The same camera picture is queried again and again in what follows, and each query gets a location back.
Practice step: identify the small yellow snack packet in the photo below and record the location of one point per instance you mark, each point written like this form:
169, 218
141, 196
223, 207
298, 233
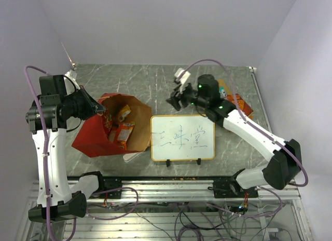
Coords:
123, 113

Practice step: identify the tan teal chips bag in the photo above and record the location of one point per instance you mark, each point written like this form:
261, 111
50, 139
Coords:
221, 83

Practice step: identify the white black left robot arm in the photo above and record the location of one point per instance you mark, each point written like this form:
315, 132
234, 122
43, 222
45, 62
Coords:
47, 121

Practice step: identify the yellow framed whiteboard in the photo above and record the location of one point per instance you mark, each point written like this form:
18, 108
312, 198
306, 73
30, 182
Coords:
182, 137

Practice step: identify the white whiteboard eraser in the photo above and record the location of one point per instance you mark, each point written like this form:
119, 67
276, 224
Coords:
130, 156

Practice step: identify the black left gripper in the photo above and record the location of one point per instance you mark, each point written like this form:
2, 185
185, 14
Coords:
91, 105

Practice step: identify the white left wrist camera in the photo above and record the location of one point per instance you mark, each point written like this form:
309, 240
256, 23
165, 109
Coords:
71, 74

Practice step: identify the red orange snack bag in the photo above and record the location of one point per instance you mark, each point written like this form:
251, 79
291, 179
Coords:
107, 122

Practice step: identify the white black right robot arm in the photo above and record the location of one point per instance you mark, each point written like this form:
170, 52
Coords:
283, 157

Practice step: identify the red paper bag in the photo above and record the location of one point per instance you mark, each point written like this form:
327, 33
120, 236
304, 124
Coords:
92, 141

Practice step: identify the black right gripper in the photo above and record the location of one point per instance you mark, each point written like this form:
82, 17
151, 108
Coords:
174, 101

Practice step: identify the green red candy bag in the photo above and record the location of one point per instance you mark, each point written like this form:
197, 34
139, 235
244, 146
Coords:
223, 93

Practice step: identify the orange white snack packet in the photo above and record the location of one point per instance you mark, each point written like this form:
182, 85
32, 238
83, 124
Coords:
120, 133

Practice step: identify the aluminium frame base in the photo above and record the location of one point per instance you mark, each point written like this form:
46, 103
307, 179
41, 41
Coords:
181, 208

